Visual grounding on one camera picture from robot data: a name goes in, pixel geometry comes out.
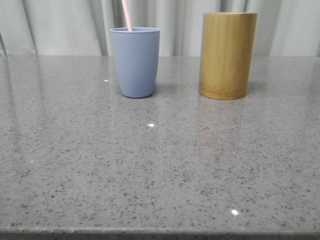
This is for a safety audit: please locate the blue plastic cup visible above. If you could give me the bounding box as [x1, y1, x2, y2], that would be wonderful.
[110, 27, 161, 98]

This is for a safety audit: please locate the bamboo cylinder holder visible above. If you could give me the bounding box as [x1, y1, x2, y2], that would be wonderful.
[198, 12, 258, 100]

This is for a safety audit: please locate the white pleated curtain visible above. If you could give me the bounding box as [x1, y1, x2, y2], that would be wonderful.
[0, 0, 320, 57]

